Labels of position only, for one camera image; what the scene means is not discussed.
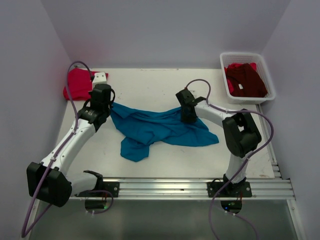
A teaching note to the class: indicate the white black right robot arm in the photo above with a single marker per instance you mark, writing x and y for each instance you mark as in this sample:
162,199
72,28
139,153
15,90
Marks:
241,137

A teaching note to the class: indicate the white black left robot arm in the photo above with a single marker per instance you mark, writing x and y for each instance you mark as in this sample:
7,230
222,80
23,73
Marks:
48,180

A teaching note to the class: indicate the blue t shirt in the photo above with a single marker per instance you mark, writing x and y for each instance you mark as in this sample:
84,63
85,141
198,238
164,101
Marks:
143,128

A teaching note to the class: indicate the folded pink t shirt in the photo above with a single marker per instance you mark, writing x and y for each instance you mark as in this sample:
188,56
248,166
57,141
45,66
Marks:
80,84

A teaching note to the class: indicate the aluminium front rail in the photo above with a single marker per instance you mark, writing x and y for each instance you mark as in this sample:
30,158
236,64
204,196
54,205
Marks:
196,188

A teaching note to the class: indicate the white plastic laundry basket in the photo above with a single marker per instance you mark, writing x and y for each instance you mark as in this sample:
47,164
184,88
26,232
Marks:
228,58

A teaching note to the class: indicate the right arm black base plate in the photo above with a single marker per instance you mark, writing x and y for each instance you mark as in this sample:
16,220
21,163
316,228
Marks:
232,190

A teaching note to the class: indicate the dark red t shirt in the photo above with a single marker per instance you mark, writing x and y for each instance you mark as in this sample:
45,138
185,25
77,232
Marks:
247,83

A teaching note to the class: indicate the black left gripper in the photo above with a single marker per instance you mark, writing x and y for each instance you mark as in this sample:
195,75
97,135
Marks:
104,105

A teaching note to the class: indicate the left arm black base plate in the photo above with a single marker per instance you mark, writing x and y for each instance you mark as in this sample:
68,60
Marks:
113,187

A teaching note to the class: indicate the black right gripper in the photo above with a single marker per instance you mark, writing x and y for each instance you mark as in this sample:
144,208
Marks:
188,115

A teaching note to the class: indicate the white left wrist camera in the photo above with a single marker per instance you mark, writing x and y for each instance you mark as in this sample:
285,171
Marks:
99,78

